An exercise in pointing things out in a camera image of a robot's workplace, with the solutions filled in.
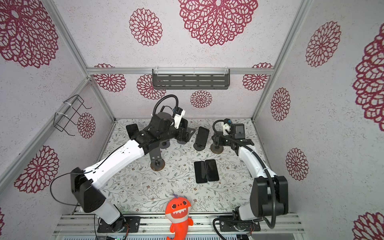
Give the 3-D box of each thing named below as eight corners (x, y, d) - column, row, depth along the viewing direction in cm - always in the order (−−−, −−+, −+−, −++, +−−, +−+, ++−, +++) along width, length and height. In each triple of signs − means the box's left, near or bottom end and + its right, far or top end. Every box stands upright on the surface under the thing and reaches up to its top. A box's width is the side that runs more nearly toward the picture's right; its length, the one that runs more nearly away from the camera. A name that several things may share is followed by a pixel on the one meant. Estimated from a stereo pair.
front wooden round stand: (153, 172, 94) (150, 166, 88) (151, 157, 101) (148, 150, 95) (166, 169, 95) (164, 163, 89) (162, 154, 102) (160, 147, 96)
